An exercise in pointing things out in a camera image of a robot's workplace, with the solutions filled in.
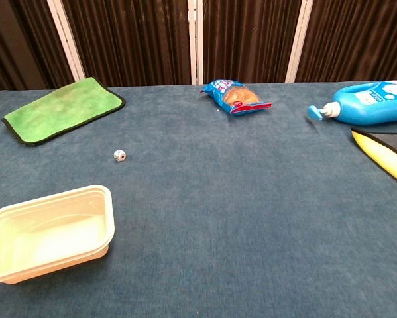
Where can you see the white die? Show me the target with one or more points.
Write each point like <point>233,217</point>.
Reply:
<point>119,155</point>

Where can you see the white plastic container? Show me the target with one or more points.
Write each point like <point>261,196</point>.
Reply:
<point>49,232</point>

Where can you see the blue table cloth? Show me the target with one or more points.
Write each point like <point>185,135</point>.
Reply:
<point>218,215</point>

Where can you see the blue snack bag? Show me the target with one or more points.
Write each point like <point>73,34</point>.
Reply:
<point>237,96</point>

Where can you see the brown folding screen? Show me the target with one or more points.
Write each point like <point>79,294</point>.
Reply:
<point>191,39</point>

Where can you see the green microfiber cloth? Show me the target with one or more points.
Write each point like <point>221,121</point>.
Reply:
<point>62,111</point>

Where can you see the blue pump bottle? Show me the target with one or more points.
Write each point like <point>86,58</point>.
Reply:
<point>370,102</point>

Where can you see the yellow and black cloth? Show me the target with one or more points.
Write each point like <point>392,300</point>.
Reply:
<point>388,154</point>

